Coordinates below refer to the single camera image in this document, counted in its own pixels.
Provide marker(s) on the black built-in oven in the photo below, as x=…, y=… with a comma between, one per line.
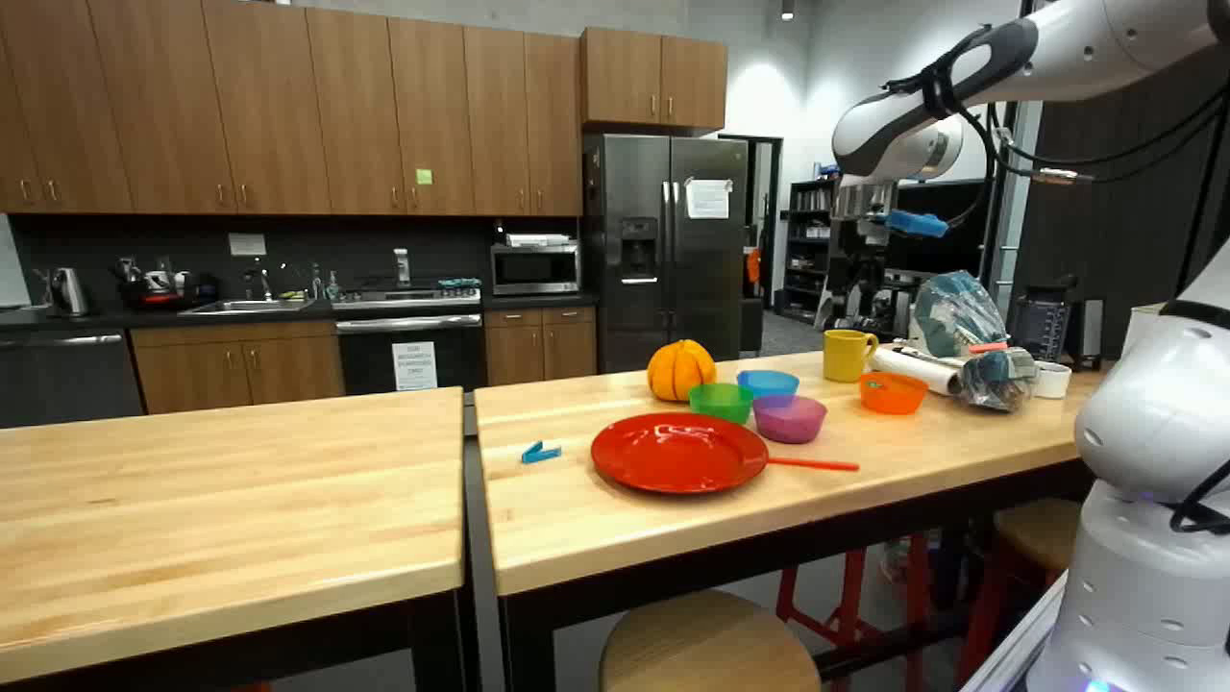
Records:
x=409, y=340

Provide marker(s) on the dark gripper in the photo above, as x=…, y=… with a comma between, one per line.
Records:
x=872, y=215

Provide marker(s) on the long wooden wall cabinets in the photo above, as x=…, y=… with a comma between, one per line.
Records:
x=281, y=108

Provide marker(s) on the green plastic bowl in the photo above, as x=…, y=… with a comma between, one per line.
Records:
x=722, y=401

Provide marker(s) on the narrow wooden base cabinet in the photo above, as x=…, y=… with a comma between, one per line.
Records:
x=539, y=344

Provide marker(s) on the red metal stool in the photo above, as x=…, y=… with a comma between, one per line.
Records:
x=847, y=602

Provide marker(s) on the small blue clip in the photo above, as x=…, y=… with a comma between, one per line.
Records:
x=539, y=451

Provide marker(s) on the silver microwave oven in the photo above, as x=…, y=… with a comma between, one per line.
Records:
x=537, y=269

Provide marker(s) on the yellow ceramic mug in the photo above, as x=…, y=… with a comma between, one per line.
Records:
x=845, y=355

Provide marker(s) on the round wooden stool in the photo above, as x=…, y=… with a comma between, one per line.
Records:
x=709, y=646

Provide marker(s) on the small wooden wall cabinet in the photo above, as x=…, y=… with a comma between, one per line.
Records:
x=654, y=80

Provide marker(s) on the orange plastic bowl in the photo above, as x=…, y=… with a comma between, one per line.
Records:
x=895, y=392

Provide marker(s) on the red plate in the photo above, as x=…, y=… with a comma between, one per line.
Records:
x=677, y=454

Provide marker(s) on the wide wooden base cabinet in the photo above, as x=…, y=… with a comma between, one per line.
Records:
x=237, y=367

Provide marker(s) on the purple plastic bowl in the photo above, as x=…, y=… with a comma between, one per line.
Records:
x=788, y=420

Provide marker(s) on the silver electric kettle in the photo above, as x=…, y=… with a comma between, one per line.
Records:
x=70, y=295

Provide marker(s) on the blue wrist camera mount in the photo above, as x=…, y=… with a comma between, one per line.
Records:
x=917, y=224

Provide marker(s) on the stainless steel refrigerator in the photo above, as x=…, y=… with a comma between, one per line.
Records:
x=668, y=250

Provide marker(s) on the red dish rack items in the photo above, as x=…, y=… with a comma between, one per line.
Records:
x=157, y=285

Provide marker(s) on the white paper on refrigerator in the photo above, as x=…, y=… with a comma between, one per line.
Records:
x=709, y=197

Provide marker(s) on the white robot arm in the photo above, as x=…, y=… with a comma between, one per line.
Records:
x=1155, y=426

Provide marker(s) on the orange toy pumpkin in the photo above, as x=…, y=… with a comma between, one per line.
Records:
x=677, y=370

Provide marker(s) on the wooden stool red legs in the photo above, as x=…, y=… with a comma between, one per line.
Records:
x=1034, y=531

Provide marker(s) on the black television screen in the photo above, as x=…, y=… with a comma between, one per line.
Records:
x=960, y=213

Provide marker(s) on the black mesh basket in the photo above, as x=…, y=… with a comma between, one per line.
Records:
x=1041, y=329

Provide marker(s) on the steel kitchen sink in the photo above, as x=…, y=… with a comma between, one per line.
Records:
x=244, y=304

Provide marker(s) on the green sticky note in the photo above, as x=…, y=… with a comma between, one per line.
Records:
x=425, y=177

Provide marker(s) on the dark storage shelf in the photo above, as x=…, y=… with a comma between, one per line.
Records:
x=808, y=250

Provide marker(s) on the clear soap bottle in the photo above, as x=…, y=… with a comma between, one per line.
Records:
x=401, y=265

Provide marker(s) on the grey upright box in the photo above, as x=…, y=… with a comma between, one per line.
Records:
x=1095, y=332

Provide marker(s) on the thin orange stick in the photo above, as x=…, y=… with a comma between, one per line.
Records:
x=817, y=463

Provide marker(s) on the black dishwasher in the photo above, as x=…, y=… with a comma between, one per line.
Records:
x=66, y=379

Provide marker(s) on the white wall outlet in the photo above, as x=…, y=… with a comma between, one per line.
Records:
x=248, y=245

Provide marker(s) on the blue plastic bowl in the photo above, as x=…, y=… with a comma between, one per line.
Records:
x=767, y=385

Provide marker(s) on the white paper roll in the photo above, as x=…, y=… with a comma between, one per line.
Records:
x=917, y=370

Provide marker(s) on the white paper on oven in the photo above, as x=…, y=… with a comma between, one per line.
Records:
x=418, y=367

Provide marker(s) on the crumpled clear plastic bag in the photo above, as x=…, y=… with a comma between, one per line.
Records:
x=954, y=317

